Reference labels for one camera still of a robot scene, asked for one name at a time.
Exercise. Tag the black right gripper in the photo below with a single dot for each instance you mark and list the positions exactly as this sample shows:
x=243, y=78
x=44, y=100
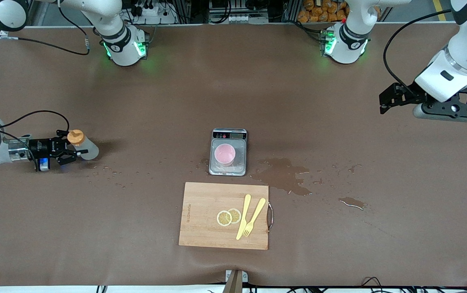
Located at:
x=40, y=145

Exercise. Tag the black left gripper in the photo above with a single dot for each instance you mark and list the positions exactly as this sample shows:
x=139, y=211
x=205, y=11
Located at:
x=407, y=96

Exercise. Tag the translucent squeeze bottle orange cap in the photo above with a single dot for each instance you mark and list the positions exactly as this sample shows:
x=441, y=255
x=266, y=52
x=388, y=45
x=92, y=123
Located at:
x=87, y=149

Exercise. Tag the pink cup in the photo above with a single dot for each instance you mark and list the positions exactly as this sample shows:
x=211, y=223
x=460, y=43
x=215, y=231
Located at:
x=224, y=154

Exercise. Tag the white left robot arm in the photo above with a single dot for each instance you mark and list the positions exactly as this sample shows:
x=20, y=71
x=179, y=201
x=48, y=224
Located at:
x=465, y=57

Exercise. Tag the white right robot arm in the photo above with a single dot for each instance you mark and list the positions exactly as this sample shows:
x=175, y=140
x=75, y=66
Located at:
x=123, y=49

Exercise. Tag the small brown liquid puddle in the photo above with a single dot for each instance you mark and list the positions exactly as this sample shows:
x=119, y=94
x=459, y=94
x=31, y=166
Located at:
x=353, y=202

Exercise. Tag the orange snack pile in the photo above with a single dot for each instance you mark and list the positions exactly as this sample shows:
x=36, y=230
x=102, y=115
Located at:
x=319, y=12

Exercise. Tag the large brown liquid puddle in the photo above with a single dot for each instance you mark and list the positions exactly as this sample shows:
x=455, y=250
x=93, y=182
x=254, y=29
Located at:
x=282, y=175

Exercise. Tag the wooden cutting board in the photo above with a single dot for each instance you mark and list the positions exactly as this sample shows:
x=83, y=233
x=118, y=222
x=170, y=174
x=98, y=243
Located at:
x=209, y=203

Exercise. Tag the brown table cover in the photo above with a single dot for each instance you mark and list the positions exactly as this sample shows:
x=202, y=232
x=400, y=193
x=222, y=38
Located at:
x=339, y=252

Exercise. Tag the silver digital kitchen scale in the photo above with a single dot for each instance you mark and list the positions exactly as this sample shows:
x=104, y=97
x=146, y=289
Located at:
x=241, y=162

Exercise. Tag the white power strip with plugs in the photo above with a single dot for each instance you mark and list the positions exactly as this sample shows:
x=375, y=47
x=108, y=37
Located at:
x=152, y=12

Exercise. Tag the large lemon slice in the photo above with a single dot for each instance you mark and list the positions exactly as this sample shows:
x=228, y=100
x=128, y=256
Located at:
x=223, y=219

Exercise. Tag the yellow plastic fork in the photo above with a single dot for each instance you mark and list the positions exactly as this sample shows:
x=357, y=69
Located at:
x=256, y=215

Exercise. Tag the small lemon slice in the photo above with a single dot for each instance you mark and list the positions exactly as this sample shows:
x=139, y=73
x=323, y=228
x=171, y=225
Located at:
x=236, y=214

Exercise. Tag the yellow plastic knife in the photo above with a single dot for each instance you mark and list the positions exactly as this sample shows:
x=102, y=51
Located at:
x=243, y=217

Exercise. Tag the black equipment rack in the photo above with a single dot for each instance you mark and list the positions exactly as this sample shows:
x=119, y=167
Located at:
x=217, y=6

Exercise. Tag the brown stand post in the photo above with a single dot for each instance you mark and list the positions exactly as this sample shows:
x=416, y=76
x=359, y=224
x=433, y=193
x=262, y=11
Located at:
x=233, y=285

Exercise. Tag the grey metal bracket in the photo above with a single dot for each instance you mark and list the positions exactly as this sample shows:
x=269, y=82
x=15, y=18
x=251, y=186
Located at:
x=245, y=277

